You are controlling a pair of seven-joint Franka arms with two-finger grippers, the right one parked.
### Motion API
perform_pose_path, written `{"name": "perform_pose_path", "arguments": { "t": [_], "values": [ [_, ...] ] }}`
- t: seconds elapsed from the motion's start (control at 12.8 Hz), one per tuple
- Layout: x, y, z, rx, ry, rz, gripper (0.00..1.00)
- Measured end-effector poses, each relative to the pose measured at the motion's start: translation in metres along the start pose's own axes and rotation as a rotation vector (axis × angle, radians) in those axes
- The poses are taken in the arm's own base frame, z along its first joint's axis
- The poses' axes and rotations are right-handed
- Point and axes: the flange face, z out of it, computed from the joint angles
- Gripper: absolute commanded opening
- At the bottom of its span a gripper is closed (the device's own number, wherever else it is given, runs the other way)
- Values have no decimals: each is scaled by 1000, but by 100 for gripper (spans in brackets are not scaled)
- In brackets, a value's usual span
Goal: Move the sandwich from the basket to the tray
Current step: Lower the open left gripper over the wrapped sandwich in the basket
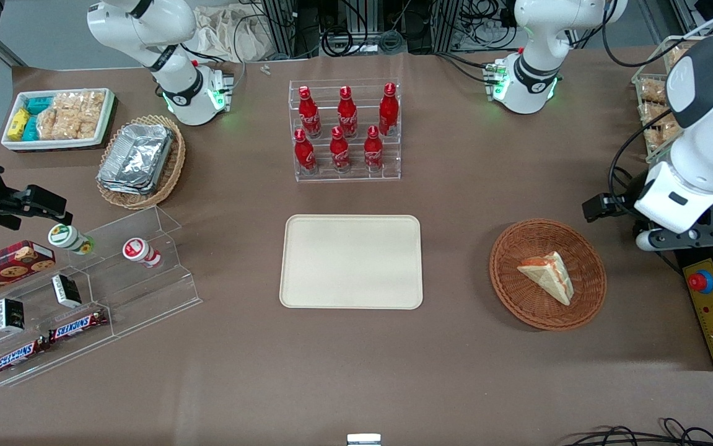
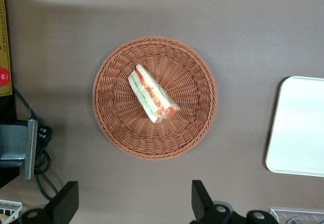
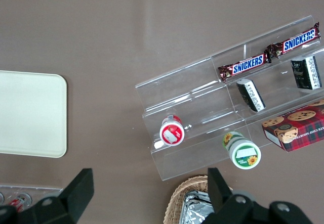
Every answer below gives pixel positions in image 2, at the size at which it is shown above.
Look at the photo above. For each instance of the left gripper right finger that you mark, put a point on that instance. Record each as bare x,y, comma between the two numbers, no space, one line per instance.
200,201

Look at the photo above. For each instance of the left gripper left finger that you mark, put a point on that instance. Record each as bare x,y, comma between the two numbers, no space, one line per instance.
64,203

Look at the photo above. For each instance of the triangle sandwich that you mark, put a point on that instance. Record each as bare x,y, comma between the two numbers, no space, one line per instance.
152,95

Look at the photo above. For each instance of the round brown wicker basket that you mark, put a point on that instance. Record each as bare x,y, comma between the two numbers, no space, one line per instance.
121,123

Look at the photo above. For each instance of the cream plastic tray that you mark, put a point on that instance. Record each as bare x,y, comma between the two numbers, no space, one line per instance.
298,128

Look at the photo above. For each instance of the clear acrylic bottle rack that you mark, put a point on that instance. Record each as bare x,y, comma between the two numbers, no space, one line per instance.
281,212

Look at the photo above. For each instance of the yellow emergency stop control box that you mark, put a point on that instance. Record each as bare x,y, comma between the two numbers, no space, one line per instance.
5,44

